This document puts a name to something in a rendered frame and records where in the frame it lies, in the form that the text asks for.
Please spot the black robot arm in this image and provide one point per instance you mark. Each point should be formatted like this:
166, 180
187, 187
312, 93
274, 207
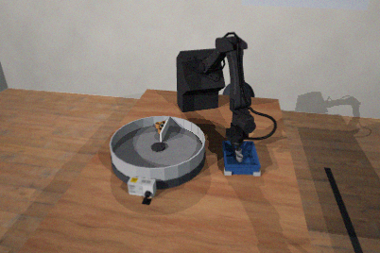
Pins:
209, 68

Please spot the grey round turntable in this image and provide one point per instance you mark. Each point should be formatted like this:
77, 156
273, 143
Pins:
149, 161

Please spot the blue open box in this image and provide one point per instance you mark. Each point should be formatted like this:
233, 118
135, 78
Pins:
250, 161

